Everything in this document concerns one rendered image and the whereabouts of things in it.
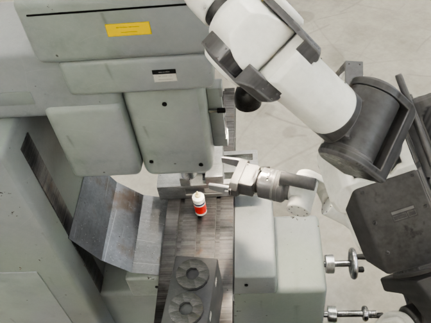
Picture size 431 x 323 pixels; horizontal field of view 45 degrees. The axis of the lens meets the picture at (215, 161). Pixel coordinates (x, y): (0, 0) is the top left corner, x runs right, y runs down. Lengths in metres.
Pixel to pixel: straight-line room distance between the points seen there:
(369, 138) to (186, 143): 0.58
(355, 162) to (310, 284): 1.03
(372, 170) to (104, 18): 0.58
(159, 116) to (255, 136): 2.10
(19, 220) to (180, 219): 0.57
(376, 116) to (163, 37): 0.46
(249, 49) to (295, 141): 2.59
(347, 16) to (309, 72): 3.62
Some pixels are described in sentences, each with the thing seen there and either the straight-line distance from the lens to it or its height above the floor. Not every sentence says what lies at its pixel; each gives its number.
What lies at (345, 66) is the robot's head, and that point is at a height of 1.70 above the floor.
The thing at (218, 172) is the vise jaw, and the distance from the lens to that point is 1.75.
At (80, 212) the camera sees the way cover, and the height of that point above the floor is 1.10.
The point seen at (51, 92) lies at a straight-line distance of 1.27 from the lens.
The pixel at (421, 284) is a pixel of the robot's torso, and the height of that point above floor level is 1.51.
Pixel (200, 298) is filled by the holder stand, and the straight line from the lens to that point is 1.40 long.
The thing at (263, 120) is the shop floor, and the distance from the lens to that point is 3.44.
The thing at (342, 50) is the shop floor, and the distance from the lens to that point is 4.01.
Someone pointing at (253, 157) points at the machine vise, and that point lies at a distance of 1.84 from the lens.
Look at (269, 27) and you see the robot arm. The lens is 0.73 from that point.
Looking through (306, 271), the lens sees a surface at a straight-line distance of 1.88.
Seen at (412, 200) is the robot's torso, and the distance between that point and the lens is 1.03.
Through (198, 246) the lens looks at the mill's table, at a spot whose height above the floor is 0.95.
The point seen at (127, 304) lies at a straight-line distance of 1.98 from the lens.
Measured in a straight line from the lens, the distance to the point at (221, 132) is 1.41.
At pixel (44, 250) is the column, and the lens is 1.59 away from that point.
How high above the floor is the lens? 2.39
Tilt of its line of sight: 48 degrees down
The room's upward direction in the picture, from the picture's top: 9 degrees counter-clockwise
